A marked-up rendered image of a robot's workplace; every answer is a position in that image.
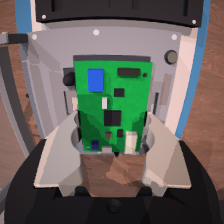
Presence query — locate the green circuit board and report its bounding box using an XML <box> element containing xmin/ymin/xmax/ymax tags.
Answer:
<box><xmin>74</xmin><ymin>61</ymin><xmax>153</xmax><ymax>154</ymax></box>

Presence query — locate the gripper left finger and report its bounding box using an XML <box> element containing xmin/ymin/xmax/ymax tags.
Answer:
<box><xmin>4</xmin><ymin>109</ymin><xmax>83</xmax><ymax>224</ymax></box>

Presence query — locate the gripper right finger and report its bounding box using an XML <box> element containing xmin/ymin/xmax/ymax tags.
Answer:
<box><xmin>142</xmin><ymin>110</ymin><xmax>220</xmax><ymax>224</ymax></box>

